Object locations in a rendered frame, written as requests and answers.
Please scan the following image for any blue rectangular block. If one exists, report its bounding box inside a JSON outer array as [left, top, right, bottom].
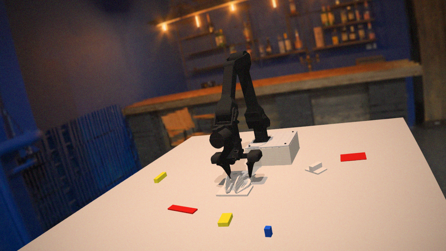
[[264, 226, 272, 237]]

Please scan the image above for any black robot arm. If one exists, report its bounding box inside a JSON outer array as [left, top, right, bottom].
[[209, 51, 271, 165]]

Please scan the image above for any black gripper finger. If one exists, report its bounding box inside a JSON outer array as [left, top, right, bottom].
[[246, 161, 255, 178], [216, 163, 231, 178]]

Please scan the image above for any yellow rectangular block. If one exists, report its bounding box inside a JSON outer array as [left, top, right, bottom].
[[217, 213, 233, 227], [154, 172, 167, 183]]

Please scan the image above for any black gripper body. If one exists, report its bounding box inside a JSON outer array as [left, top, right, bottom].
[[211, 138, 262, 164]]

